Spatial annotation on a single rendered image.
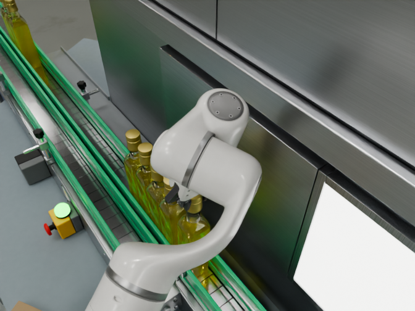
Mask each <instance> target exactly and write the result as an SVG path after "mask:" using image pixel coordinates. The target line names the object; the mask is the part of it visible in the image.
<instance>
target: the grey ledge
mask: <svg viewBox="0 0 415 311"><path fill-rule="evenodd" d="M46 55H47V56H48V57H49V59H50V60H51V61H52V62H53V64H54V65H55V66H56V67H57V68H58V69H59V70H60V71H61V73H62V74H63V75H64V76H65V77H66V79H68V81H69V82H70V83H71V84H72V86H73V87H74V88H75V89H76V90H77V91H78V92H81V89H79V87H78V86H77V83H78V82H79V81H85V83H86V87H85V89H86V90H87V91H88V92H90V91H94V90H96V89H99V90H100V92H98V93H95V94H92V95H90V99H89V100H88V101H89V103H90V106H91V107H92V108H93V110H94V111H95V112H96V113H97V114H98V115H99V117H100V118H101V119H102V120H103V122H104V123H105V124H106V125H107V126H108V127H109V128H110V129H111V131H112V132H113V133H114V134H115V135H116V137H118V139H119V140H120V141H121V142H122V144H123V145H124V146H125V147H126V148H127V149H128V147H127V140H126V137H125V134H126V132H127V131H128V130H131V129H136V128H135V127H134V126H133V125H132V123H131V122H130V121H129V120H128V119H127V118H126V117H125V116H124V115H123V113H121V111H120V110H119V109H118V108H116V106H115V105H114V104H113V103H112V102H111V101H110V98H109V96H108V95H107V94H106V93H105V92H104V91H103V89H102V88H101V87H100V86H99V85H98V84H97V83H96V82H95V81H94V80H93V79H92V78H91V77H90V76H89V74H87V73H86V72H85V71H84V70H83V69H82V67H81V66H80V65H79V64H78V63H77V62H76V61H75V60H74V59H73V58H72V57H71V56H70V54H69V53H68V52H67V51H66V50H65V49H64V48H63V47H62V46H61V50H58V51H55V52H51V53H49V54H46ZM136 130H137V129H136ZM140 136H141V143H149V141H148V140H147V139H146V138H145V137H144V136H143V135H142V134H141V133H140Z"/></svg>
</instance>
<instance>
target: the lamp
mask: <svg viewBox="0 0 415 311"><path fill-rule="evenodd" d="M54 213H55V215H56V217H57V218H59V219H64V218H67V217H68V216H69V215H70V214H71V209H70V207H69V205H68V204H66V203H60V204H58V205H56V206H55V208H54Z"/></svg>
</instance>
